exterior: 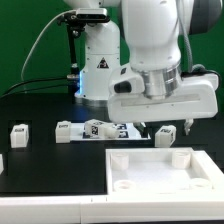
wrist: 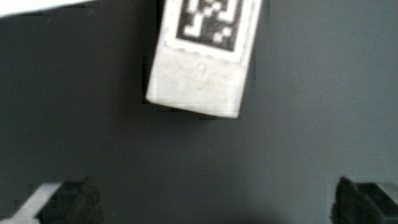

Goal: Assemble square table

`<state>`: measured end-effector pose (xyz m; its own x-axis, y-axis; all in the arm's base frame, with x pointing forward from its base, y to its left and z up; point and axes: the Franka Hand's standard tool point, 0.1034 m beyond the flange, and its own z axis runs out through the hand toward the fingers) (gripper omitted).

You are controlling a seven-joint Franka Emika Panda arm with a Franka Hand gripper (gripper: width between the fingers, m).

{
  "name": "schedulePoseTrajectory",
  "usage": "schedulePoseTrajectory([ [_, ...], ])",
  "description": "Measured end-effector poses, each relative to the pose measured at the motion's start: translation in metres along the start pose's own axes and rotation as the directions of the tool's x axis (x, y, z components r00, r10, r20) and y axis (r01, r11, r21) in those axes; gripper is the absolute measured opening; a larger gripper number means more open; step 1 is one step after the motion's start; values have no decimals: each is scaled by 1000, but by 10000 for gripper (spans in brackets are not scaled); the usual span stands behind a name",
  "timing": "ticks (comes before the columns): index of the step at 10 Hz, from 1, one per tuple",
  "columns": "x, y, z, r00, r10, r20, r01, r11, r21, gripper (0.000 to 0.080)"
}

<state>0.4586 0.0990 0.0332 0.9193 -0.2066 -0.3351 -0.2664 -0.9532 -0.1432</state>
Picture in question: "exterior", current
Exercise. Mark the white tag sheet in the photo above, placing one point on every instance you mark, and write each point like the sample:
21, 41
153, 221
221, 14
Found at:
127, 132

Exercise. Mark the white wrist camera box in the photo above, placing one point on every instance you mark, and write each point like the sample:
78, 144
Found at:
124, 81

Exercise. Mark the black camera on stand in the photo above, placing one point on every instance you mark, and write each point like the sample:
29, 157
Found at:
77, 19

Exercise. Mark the white square table top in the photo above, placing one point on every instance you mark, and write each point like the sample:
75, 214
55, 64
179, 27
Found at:
148, 171

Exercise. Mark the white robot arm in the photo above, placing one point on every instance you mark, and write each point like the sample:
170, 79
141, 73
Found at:
151, 87

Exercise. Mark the white block at left edge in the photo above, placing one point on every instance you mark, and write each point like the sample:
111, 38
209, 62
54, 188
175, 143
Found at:
1, 164

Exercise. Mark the white right fence rail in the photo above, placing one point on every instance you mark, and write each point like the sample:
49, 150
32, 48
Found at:
205, 168

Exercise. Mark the white fence rail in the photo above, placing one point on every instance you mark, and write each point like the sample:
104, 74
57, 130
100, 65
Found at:
205, 168
105, 209

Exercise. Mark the white front fence rail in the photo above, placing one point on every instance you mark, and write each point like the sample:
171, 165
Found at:
105, 209

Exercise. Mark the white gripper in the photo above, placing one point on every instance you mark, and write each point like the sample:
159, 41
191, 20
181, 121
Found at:
194, 98

